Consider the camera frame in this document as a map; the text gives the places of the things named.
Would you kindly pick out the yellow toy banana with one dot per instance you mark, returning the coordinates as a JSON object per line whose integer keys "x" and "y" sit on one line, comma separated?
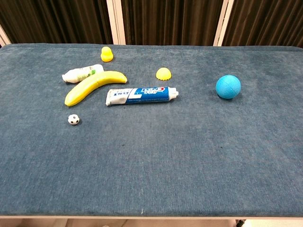
{"x": 94, "y": 85}

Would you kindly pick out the small soccer ball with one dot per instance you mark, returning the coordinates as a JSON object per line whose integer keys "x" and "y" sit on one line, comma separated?
{"x": 73, "y": 119}

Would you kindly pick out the blue foam ball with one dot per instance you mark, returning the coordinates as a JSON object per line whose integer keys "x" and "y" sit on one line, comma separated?
{"x": 228, "y": 86}

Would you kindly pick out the blue white toothpaste tube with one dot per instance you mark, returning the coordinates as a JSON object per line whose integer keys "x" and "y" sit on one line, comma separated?
{"x": 144, "y": 95}

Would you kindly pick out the blue fabric table cloth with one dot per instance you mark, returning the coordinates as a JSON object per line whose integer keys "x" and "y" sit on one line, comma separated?
{"x": 151, "y": 153}

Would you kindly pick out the yellow dome-shaped toy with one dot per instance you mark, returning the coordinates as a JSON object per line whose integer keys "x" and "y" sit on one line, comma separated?
{"x": 163, "y": 73}

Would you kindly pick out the white green-label plastic bottle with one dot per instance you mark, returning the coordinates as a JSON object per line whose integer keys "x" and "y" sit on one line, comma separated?
{"x": 80, "y": 73}

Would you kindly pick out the dark brown pleated curtain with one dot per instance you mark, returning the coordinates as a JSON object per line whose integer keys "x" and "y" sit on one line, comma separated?
{"x": 172, "y": 22}
{"x": 54, "y": 21}
{"x": 265, "y": 22}

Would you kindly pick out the black caster under table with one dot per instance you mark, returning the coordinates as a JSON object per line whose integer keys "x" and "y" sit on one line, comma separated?
{"x": 241, "y": 223}

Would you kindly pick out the white vertical post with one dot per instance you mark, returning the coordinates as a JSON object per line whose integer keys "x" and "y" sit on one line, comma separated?
{"x": 4, "y": 37}
{"x": 116, "y": 21}
{"x": 222, "y": 23}

